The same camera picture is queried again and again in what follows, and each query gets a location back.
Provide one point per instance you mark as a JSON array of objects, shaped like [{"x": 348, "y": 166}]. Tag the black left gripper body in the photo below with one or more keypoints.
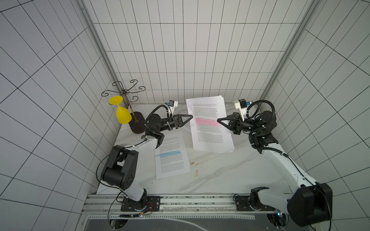
[{"x": 167, "y": 124}]

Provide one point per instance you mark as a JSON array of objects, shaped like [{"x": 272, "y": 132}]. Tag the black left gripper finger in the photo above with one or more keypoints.
[
  {"x": 179, "y": 123},
  {"x": 182, "y": 118}
]

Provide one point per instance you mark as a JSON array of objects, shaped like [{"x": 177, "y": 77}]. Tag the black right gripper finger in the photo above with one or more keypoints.
[
  {"x": 232, "y": 118},
  {"x": 230, "y": 125}
]

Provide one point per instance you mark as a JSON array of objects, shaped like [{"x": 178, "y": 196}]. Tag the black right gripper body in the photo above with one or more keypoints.
[{"x": 236, "y": 122}]

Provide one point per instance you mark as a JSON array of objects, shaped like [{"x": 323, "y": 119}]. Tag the pink highlighted paper document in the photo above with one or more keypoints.
[{"x": 208, "y": 134}]

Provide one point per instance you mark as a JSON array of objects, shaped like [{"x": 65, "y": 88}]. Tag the blue highlighted paper document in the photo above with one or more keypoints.
[{"x": 171, "y": 157}]

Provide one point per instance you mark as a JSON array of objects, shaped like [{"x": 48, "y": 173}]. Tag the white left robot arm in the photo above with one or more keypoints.
[{"x": 120, "y": 168}]

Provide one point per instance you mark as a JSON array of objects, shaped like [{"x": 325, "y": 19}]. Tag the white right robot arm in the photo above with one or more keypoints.
[{"x": 309, "y": 201}]

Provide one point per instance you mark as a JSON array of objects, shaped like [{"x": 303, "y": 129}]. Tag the yellow plastic wine glass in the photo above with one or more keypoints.
[{"x": 122, "y": 114}]

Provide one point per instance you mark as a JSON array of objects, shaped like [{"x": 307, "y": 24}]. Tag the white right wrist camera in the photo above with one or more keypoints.
[{"x": 242, "y": 106}]

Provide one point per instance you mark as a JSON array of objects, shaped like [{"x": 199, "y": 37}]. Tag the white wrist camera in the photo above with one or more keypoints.
[
  {"x": 172, "y": 104},
  {"x": 242, "y": 106}
]

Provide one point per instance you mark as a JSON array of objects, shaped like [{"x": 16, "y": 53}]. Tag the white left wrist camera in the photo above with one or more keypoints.
[{"x": 172, "y": 104}]

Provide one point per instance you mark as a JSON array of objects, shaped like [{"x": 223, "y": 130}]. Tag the copper wire glass holder stand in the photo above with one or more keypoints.
[{"x": 137, "y": 123}]

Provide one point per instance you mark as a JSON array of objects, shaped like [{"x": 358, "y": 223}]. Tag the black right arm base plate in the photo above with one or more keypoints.
[{"x": 246, "y": 203}]

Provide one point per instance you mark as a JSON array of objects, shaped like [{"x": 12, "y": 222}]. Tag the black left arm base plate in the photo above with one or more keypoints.
[{"x": 146, "y": 204}]

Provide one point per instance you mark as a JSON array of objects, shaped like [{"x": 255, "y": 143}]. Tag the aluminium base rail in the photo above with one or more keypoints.
[{"x": 171, "y": 204}]

